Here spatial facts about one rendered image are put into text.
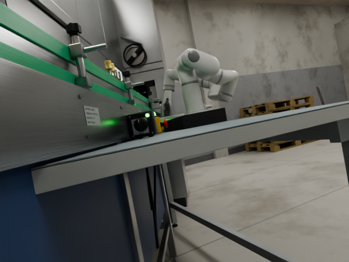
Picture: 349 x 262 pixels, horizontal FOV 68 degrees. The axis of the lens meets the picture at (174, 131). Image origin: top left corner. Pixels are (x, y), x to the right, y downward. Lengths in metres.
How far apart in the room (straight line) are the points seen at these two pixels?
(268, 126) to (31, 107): 0.40
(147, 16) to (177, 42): 2.71
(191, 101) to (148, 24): 1.44
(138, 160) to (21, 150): 0.15
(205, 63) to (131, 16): 1.50
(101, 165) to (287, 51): 6.78
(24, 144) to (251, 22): 6.31
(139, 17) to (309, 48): 5.65
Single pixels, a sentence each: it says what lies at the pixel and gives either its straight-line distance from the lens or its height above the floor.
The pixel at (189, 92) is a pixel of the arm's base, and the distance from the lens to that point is 1.31.
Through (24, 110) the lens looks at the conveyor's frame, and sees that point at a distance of 0.35.
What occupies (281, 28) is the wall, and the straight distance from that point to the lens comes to 7.10.
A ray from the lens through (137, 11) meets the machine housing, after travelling 2.68.
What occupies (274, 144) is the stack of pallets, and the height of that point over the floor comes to 0.14.
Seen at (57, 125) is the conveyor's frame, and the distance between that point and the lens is 0.42.
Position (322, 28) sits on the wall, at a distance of 8.24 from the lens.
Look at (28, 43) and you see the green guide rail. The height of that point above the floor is 0.93.
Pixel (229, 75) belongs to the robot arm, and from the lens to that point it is 1.43.
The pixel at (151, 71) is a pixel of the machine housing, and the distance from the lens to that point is 2.49.
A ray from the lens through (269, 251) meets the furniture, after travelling 1.22.
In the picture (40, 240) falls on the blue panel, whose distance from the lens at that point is 0.39.
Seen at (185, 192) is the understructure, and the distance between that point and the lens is 2.50.
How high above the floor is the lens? 0.77
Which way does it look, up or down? 1 degrees down
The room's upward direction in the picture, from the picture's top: 11 degrees counter-clockwise
